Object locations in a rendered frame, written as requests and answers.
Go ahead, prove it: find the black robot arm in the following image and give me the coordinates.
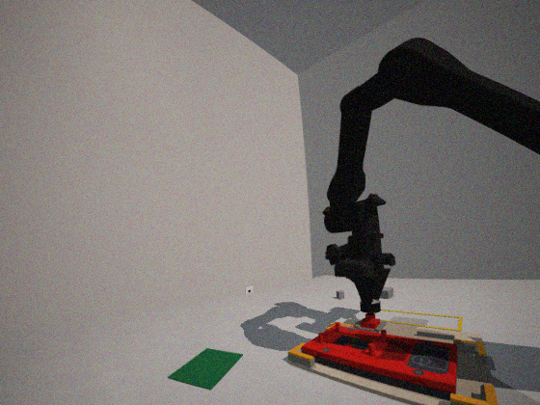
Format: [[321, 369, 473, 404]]
[[322, 38, 540, 233]]

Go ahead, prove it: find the black wheel with grey rim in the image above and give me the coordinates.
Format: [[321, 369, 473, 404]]
[[360, 299, 381, 313]]

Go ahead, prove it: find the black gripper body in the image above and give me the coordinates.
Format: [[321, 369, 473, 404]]
[[334, 229, 395, 278]]

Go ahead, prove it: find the green flat rectangle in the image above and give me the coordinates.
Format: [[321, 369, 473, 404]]
[[168, 348, 243, 390]]

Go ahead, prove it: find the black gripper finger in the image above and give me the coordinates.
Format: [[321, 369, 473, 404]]
[[345, 274, 379, 310], [373, 268, 391, 300]]

